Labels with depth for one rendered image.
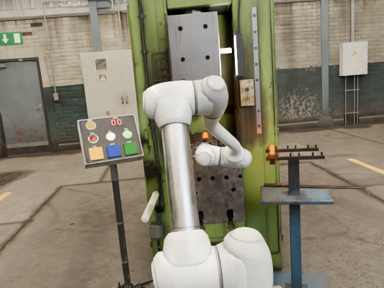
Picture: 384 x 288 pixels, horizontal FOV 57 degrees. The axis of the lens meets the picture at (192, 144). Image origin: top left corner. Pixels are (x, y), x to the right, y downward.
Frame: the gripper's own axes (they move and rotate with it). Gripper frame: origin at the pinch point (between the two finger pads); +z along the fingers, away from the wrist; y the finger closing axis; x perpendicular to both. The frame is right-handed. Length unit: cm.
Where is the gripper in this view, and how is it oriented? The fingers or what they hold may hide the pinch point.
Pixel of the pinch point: (204, 142)
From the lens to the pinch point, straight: 216.2
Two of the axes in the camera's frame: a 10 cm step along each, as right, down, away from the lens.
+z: 0.4, -2.1, 9.8
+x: -0.8, -9.7, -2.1
